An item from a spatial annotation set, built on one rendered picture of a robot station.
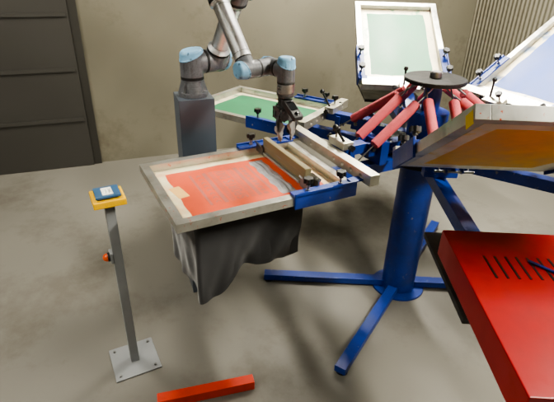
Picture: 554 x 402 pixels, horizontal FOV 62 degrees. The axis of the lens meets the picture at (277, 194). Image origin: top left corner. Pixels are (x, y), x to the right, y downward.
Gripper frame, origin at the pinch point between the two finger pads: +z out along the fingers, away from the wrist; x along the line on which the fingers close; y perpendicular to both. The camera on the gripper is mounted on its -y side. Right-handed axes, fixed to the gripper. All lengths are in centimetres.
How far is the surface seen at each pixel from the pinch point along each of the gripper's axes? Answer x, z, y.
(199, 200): 44.2, 16.9, -9.4
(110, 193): 76, 15, 9
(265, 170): 7.3, 16.2, 5.4
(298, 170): 1.5, 9.2, -14.9
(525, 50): -186, -23, 27
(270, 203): 21.7, 13.4, -28.9
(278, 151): 1.7, 7.6, 4.3
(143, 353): 73, 112, 13
